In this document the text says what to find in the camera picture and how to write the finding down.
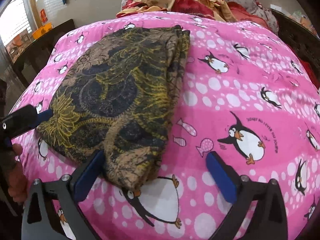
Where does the pink penguin blanket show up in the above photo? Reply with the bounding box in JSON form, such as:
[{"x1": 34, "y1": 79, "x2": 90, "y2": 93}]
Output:
[{"x1": 14, "y1": 12, "x2": 319, "y2": 239}]

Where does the person's left hand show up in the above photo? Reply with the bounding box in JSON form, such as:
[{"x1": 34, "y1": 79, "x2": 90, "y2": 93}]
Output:
[{"x1": 7, "y1": 143, "x2": 28, "y2": 204}]

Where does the orange plastic basin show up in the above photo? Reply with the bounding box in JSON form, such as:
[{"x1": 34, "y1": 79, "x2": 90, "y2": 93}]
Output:
[{"x1": 32, "y1": 22, "x2": 53, "y2": 40}]

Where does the dark wooden side table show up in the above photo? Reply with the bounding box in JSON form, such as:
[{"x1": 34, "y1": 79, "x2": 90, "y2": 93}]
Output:
[{"x1": 12, "y1": 19, "x2": 76, "y2": 88}]

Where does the dark carved wooden nightstand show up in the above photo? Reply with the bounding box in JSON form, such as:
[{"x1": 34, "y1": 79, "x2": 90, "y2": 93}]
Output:
[{"x1": 271, "y1": 9, "x2": 319, "y2": 76}]

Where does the red and cream floral quilt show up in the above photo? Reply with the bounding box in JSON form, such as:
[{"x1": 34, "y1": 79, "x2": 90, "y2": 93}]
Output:
[{"x1": 116, "y1": 0, "x2": 237, "y2": 22}]

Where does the brown floral patterned cloth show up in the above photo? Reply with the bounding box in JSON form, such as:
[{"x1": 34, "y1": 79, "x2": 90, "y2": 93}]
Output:
[{"x1": 37, "y1": 25, "x2": 190, "y2": 191}]

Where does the red wall sticker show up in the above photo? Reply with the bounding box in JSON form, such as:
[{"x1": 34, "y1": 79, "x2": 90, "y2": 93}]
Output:
[{"x1": 40, "y1": 9, "x2": 48, "y2": 23}]

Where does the clutter on nightstand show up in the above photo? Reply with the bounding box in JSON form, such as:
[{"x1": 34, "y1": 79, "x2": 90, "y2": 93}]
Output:
[{"x1": 270, "y1": 4, "x2": 315, "y2": 31}]

